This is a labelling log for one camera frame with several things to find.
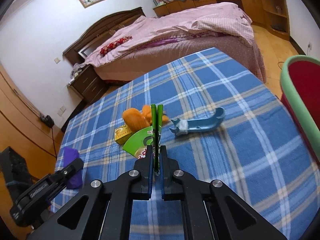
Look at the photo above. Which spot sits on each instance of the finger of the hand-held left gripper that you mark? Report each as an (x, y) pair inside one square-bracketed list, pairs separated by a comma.
[(71, 167)]

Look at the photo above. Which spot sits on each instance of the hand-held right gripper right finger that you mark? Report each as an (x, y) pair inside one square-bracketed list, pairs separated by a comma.
[(167, 177)]

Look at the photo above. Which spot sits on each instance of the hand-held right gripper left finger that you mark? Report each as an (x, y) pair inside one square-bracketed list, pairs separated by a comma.
[(146, 177)]

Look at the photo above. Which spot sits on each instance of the purple toy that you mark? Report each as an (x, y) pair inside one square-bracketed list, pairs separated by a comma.
[(70, 155)]

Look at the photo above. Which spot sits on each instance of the green snack wrapper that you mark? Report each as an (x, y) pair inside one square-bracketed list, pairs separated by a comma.
[(157, 130)]

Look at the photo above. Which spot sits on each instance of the red bin with green rim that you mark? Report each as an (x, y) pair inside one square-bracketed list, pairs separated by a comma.
[(305, 92)]

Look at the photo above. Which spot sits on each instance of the yellow carton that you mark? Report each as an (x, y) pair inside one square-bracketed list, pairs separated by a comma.
[(122, 135)]

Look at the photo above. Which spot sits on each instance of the black charger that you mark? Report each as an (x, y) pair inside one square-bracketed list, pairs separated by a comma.
[(47, 120)]

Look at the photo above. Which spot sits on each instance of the orange foam net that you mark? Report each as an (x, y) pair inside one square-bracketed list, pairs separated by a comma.
[(136, 120)]

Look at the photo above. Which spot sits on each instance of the teal carton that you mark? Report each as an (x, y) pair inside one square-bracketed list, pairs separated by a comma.
[(202, 127)]

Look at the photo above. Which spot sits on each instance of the wooden wardrobe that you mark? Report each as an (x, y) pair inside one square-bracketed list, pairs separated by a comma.
[(15, 120)]

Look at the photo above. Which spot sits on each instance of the dark wooden nightstand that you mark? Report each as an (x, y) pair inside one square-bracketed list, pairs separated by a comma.
[(87, 83)]

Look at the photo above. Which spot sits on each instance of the pile of cloth items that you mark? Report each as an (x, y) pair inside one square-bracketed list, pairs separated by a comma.
[(76, 70)]

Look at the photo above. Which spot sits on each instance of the blue plaid blanket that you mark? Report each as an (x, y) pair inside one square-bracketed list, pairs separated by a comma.
[(225, 92)]

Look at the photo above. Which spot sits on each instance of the red floral pillow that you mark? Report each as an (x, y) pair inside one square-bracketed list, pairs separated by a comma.
[(115, 45)]

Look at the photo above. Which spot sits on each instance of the brown bed base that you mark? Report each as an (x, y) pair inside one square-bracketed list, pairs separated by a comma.
[(200, 48)]

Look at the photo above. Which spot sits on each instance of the wooden headboard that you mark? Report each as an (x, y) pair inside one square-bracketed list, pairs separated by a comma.
[(100, 27)]

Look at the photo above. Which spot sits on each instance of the bed with pink blanket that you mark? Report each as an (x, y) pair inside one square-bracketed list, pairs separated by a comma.
[(187, 22)]

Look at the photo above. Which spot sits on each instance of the row of books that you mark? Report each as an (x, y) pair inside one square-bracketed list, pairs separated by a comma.
[(160, 1)]

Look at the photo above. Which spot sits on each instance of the wooden corner shelf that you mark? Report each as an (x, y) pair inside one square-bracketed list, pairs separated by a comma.
[(272, 2)]

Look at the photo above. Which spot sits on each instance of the white wall socket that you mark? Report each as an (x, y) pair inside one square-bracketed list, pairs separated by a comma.
[(61, 110)]

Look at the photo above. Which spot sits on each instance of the white light switch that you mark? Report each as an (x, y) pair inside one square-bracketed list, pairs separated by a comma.
[(57, 60)]

